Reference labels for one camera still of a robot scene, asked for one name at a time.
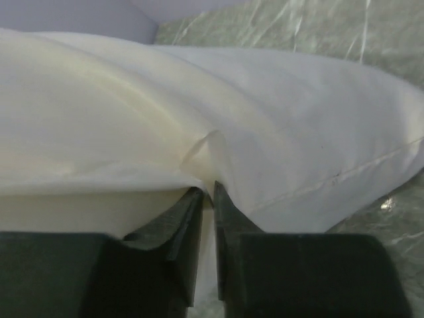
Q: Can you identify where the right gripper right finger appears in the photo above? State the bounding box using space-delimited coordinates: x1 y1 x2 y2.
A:
213 183 412 318

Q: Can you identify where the white pillow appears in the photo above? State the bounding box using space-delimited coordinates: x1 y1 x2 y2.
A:
32 31 424 305

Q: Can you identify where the cream pillowcase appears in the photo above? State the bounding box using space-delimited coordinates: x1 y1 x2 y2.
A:
1 30 222 237

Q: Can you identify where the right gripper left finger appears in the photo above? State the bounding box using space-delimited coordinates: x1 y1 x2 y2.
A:
1 187 204 317

